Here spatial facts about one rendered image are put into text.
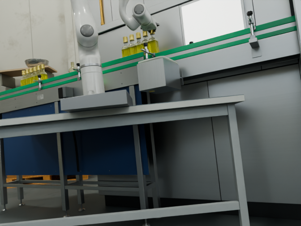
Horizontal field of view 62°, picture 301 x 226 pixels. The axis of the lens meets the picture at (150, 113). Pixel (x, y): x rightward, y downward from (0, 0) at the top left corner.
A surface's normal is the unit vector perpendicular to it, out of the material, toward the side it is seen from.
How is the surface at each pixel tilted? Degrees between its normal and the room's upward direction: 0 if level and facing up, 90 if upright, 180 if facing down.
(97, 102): 90
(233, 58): 90
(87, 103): 90
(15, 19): 90
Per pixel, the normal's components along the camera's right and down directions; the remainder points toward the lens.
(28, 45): -0.02, -0.07
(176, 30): -0.49, -0.01
